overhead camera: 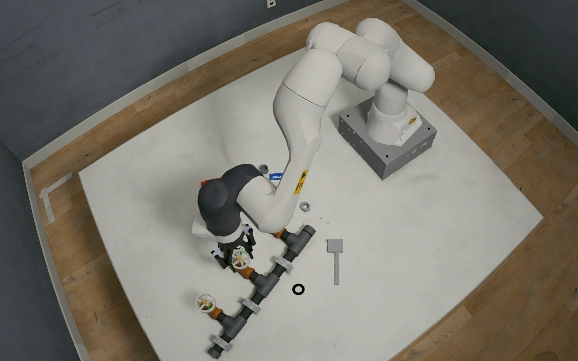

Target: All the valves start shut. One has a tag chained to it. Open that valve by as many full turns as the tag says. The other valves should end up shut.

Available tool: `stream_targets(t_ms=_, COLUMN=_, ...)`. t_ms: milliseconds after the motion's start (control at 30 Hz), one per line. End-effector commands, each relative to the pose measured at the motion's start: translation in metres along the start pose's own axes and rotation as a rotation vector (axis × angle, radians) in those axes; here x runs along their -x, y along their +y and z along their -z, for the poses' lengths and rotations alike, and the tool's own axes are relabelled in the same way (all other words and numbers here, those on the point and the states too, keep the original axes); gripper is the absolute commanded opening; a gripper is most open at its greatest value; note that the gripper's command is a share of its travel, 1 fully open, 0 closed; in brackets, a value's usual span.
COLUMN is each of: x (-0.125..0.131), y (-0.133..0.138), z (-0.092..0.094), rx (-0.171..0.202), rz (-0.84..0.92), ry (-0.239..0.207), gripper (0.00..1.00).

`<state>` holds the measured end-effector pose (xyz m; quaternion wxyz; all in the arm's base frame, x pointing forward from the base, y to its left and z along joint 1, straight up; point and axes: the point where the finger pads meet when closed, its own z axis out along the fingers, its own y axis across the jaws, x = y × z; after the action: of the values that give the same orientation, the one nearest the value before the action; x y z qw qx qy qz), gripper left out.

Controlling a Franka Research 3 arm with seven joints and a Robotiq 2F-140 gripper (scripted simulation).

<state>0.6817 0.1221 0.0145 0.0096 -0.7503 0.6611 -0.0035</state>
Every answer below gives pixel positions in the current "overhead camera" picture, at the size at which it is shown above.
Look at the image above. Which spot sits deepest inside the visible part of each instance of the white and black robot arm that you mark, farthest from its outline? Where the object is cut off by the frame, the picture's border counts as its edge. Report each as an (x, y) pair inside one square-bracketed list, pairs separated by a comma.
[(374, 58)]

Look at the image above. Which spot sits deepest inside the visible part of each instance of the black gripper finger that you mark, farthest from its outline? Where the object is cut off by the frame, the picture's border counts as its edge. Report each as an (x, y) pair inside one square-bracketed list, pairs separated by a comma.
[(251, 241), (226, 261)]

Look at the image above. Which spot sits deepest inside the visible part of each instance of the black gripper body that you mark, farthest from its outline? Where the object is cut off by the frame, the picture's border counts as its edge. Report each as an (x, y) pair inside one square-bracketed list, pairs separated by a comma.
[(226, 246)]

